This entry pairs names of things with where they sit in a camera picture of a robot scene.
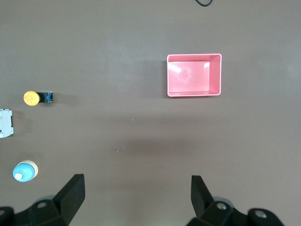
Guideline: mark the pink plastic box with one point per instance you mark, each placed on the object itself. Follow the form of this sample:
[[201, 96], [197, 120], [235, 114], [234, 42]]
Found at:
[[188, 75]]

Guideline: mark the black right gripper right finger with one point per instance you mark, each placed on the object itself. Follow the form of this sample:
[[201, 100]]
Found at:
[[204, 209]]

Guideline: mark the yellow push button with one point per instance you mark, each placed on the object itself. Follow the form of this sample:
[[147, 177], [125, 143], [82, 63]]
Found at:
[[30, 98]]

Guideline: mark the white circuit breaker red switch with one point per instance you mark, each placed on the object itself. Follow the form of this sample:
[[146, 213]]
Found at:
[[5, 122]]

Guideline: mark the blue desk bell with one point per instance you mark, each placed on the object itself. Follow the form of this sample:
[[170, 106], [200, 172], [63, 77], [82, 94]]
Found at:
[[22, 171]]

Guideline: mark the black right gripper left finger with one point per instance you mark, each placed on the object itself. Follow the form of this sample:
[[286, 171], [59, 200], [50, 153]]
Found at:
[[63, 207]]

